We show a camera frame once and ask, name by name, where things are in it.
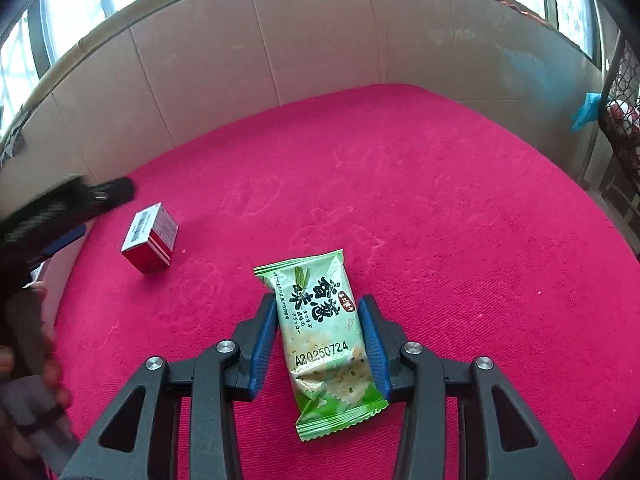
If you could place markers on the grey rag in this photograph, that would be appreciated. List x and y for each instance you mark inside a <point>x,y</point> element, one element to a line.
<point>12,140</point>

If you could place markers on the small red box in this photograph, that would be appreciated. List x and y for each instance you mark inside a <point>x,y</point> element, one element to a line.
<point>152,255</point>

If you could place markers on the green cracker packet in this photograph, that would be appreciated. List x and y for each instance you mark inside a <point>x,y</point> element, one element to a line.
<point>325,340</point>

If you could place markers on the red table cloth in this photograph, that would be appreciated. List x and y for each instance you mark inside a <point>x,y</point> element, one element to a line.
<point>425,210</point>

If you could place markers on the person's left hand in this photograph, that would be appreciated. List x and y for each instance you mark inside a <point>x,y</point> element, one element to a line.
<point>56,370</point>

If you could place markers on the orange red cloth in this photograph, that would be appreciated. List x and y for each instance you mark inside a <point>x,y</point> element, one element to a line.
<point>525,10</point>

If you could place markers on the blue plastic piece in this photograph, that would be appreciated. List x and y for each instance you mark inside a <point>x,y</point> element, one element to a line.
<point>585,112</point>

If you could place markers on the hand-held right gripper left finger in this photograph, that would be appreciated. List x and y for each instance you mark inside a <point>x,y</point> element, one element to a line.
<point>262,345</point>

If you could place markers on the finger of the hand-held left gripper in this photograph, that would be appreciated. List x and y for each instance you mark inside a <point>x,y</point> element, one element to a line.
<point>107,194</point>
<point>62,241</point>

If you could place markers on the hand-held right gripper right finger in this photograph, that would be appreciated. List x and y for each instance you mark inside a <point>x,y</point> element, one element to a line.
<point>375,345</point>

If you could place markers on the red floral cushion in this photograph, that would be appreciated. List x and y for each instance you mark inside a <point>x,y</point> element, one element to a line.
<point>625,115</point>

